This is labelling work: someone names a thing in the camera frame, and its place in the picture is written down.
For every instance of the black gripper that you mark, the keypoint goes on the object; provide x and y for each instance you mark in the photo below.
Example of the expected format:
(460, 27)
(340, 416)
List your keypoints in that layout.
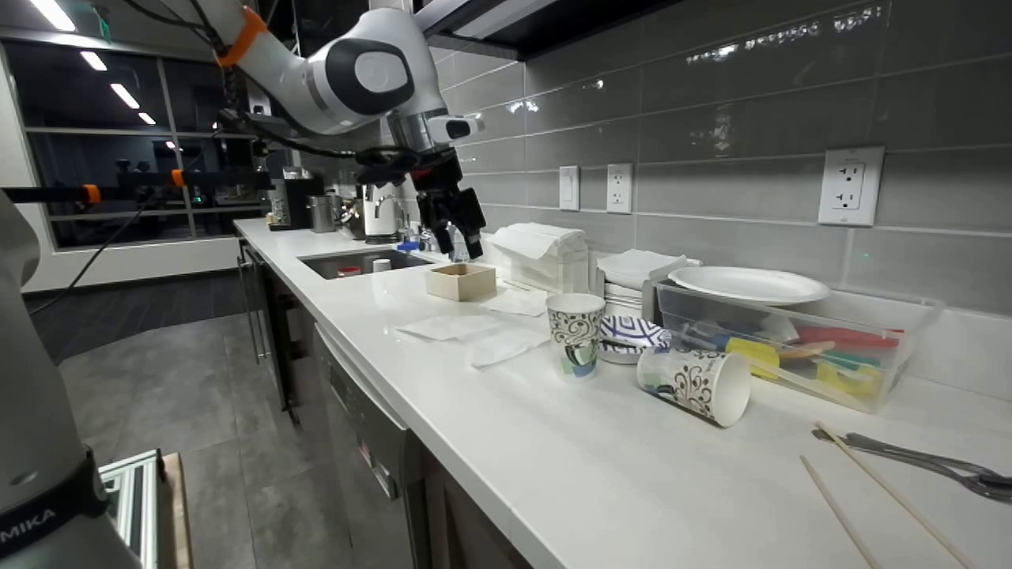
(441, 176)

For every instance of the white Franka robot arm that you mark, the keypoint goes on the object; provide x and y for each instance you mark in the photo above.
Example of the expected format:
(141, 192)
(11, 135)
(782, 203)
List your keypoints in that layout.
(316, 82)

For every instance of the clear napkin dispenser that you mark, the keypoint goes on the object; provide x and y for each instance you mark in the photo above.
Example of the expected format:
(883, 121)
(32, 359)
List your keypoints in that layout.
(541, 255)

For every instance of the grey napkin holder box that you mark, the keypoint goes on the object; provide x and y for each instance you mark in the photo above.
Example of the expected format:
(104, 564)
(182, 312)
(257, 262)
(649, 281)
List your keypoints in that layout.
(643, 265)

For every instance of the small wooden box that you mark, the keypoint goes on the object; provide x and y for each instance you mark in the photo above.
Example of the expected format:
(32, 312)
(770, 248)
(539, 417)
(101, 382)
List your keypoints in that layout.
(462, 285)

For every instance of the kitchen sink basin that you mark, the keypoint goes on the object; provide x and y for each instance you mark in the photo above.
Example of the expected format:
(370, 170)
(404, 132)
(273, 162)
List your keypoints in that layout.
(347, 262)

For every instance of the metal cup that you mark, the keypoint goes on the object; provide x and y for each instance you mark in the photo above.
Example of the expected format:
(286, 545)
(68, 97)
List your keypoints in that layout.
(328, 213)

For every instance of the patterned paper cup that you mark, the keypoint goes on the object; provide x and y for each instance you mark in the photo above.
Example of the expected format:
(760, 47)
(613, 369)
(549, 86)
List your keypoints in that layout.
(576, 332)
(691, 381)

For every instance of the black coffee machine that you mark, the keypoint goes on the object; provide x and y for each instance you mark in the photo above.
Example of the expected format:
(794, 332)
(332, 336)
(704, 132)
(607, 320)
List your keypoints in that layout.
(288, 203)

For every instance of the black range hood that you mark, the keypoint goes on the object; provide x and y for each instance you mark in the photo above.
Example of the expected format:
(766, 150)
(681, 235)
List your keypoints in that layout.
(525, 20)

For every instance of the blue patterned bowl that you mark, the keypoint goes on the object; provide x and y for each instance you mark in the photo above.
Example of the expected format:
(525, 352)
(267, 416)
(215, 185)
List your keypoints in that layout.
(636, 336)

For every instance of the stainless dishwasher front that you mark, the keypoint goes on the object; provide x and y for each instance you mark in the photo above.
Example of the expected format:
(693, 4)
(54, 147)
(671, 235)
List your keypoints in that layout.
(358, 431)

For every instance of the orange clamp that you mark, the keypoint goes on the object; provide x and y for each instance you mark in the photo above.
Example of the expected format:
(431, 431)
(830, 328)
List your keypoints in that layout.
(178, 178)
(92, 193)

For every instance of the yellow plastic utensil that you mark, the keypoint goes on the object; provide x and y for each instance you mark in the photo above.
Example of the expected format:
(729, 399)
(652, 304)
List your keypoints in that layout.
(753, 359)

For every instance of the wooden board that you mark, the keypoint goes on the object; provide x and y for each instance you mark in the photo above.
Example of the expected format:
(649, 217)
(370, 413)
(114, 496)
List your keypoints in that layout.
(173, 517)

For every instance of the red plastic utensil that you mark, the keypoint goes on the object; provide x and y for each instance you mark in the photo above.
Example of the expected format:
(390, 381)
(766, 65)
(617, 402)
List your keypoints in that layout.
(854, 336)

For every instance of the clear plastic utensil bin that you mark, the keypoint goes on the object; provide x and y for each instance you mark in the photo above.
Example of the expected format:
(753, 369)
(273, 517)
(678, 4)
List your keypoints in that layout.
(896, 328)

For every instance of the wooden chopstick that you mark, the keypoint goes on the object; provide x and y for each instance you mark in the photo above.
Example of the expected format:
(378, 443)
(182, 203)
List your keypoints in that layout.
(896, 494)
(839, 511)

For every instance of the metal utensil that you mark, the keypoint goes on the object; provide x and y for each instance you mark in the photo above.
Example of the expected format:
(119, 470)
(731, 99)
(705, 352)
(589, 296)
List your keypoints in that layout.
(928, 459)

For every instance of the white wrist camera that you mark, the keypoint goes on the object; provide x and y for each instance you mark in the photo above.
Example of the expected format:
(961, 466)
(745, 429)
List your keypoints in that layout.
(450, 127)

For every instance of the white light switch plate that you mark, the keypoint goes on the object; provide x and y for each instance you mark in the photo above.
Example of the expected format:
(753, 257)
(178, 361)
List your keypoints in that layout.
(569, 186)

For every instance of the white wall outlet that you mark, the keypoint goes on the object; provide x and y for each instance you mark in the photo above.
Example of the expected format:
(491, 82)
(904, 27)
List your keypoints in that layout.
(617, 186)
(850, 185)

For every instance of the aluminium frame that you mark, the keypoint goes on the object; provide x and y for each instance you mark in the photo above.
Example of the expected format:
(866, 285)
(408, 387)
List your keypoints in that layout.
(131, 507)

